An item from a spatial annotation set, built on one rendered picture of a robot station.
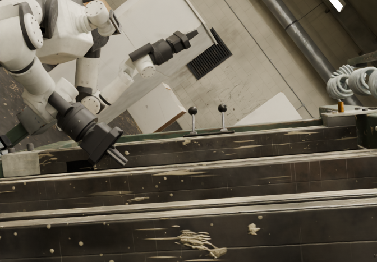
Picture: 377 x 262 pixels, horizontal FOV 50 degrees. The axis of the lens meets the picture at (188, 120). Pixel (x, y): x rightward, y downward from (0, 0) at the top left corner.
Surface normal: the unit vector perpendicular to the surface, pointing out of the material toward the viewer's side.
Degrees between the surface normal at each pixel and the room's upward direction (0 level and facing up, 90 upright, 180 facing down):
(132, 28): 90
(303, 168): 90
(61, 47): 82
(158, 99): 90
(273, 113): 90
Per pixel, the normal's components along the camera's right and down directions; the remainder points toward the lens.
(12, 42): 0.11, 0.34
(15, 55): 0.17, 0.55
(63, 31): 0.64, -0.12
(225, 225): -0.13, 0.07
